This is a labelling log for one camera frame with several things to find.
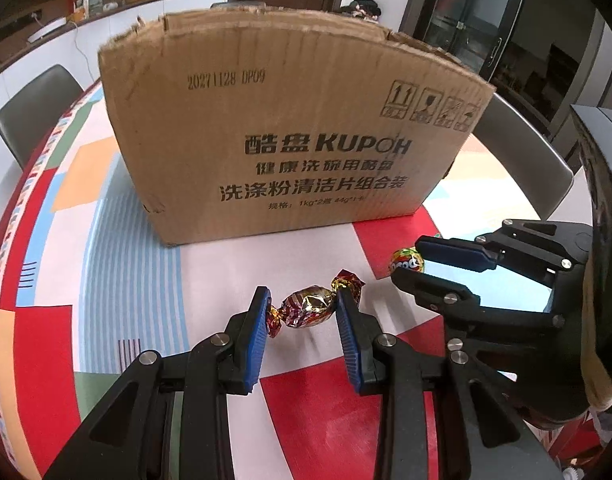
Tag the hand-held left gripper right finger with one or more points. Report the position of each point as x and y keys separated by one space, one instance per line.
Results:
x=348 y=340

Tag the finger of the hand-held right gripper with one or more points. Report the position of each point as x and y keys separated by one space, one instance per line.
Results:
x=456 y=255
x=436 y=292

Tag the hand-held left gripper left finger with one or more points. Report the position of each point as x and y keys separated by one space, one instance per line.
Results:
x=256 y=340

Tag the colourful lollipop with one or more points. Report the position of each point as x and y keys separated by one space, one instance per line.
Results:
x=406 y=261

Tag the gold foil candy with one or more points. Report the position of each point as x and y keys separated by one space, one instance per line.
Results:
x=308 y=305

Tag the brown cardboard box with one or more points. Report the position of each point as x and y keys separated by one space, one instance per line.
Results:
x=286 y=110

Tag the dark grey chair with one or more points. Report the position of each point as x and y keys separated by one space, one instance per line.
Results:
x=526 y=160
x=35 y=110

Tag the colourful patchwork tablecloth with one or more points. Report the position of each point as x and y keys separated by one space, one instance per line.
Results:
x=135 y=270

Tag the glass door cabinet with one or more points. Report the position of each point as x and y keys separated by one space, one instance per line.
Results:
x=466 y=20

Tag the pile of dark bags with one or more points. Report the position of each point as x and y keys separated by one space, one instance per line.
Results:
x=365 y=8

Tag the white sideboard counter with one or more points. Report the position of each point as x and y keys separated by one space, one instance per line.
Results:
x=110 y=30

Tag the white power strip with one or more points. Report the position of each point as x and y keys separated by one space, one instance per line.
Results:
x=48 y=30

